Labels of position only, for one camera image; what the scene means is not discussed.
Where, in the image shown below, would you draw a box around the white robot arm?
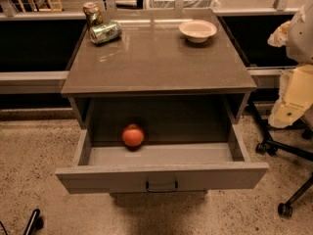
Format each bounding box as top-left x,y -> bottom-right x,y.
267,0 -> 313,128

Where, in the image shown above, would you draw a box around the upright green soda can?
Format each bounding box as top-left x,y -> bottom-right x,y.
83,2 -> 103,27

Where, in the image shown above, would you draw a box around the red apple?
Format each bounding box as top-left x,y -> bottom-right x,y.
122,123 -> 145,147

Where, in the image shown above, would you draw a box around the white wire basket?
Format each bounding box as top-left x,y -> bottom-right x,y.
143,0 -> 221,10

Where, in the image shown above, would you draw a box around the grey cabinet counter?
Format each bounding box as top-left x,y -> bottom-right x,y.
60,9 -> 258,130

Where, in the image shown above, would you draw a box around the black drawer handle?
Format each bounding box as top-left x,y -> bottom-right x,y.
145,181 -> 178,193

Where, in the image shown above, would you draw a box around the lying green soda can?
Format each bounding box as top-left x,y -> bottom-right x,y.
89,21 -> 122,44

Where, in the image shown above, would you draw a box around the black chair leg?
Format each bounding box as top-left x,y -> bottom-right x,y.
23,209 -> 44,235

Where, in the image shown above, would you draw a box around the black office chair base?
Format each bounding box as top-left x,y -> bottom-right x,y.
246,100 -> 313,218

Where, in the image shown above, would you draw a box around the white bowl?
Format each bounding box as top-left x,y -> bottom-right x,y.
179,20 -> 217,43

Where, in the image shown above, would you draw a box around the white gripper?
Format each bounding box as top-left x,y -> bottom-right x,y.
267,21 -> 313,128

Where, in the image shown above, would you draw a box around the open grey top drawer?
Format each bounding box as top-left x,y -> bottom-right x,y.
56,125 -> 268,194

